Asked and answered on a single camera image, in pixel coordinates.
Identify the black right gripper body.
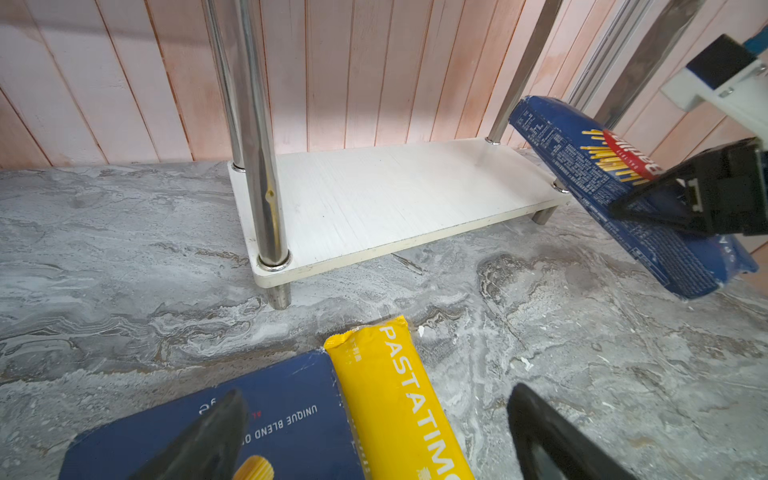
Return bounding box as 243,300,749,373
685,137,767,236

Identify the white two-tier metal shelf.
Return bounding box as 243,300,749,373
200,0,706,310

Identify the yellow Pastati spaghetti bag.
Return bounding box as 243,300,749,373
323,316,474,479

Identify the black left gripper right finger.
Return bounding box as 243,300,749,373
506,383,634,480

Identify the dark blue pasta box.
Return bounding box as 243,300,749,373
59,351,364,479

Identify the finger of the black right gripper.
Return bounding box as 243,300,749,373
609,154,717,234

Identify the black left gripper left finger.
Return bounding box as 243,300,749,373
129,390,248,479

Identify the blue Barilla spaghetti box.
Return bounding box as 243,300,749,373
509,96,758,299

